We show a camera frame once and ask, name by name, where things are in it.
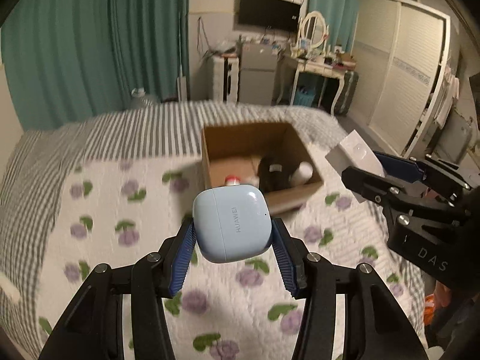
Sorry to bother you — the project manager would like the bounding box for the light blue earbuds case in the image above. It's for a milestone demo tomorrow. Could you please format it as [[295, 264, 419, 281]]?
[[193, 184, 272, 263]]

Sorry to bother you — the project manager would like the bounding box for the white dressing table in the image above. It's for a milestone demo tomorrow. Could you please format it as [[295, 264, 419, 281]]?
[[275, 55, 355, 116]]

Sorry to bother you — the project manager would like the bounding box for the white bottle red cap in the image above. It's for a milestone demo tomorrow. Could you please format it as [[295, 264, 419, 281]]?
[[224, 175, 241, 186]]

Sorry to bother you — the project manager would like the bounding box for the silver mini fridge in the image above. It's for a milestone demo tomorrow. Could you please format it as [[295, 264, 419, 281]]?
[[238, 42, 278, 106]]

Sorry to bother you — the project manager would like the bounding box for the black power adapter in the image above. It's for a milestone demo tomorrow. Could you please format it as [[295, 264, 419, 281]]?
[[257, 156, 294, 194]]

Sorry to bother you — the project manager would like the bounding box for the white cylindrical bottle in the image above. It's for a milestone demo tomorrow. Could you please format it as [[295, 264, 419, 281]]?
[[289, 162, 313, 187]]

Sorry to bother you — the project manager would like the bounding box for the brown cardboard box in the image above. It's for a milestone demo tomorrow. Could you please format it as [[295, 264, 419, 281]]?
[[201, 122, 324, 215]]

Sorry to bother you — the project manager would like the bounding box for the dark suitcase by table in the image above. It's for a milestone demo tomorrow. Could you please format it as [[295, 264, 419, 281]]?
[[334, 71, 359, 116]]

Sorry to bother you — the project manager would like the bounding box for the teal curtain left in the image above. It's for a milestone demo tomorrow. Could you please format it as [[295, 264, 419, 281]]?
[[1, 0, 189, 130]]

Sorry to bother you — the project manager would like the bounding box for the white louvered wardrobe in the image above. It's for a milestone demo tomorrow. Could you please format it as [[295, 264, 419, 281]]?
[[348, 0, 451, 157]]

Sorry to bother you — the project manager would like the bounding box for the clear water jug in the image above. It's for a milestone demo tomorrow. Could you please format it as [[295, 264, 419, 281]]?
[[130, 88, 159, 109]]

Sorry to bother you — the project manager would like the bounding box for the grey checkered bedsheet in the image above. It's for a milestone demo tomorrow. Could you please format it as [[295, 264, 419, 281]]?
[[1, 101, 346, 356]]

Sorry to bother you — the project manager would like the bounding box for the white oval mirror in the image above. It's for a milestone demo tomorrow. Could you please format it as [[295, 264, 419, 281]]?
[[298, 10, 329, 50]]

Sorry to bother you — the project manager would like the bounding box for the white floral quilt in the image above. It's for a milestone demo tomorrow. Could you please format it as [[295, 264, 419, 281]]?
[[37, 151, 424, 359]]

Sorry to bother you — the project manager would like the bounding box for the teal curtain right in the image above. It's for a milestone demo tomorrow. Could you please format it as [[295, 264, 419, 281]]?
[[307, 0, 360, 51]]

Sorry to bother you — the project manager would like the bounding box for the white suitcase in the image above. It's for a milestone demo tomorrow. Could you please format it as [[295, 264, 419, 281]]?
[[208, 55, 239, 103]]

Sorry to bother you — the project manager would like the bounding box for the white object on bedsheet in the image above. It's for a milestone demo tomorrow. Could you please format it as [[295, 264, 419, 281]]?
[[0, 271, 21, 304]]

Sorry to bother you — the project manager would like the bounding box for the black wall television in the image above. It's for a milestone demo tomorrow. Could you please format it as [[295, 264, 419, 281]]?
[[238, 0, 301, 33]]

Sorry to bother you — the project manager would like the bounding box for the white plug adapter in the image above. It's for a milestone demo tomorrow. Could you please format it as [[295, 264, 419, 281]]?
[[324, 129, 387, 204]]

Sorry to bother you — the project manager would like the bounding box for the teal curtain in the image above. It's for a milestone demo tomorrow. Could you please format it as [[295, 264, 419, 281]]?
[[307, 0, 360, 51], [1, 0, 189, 130]]

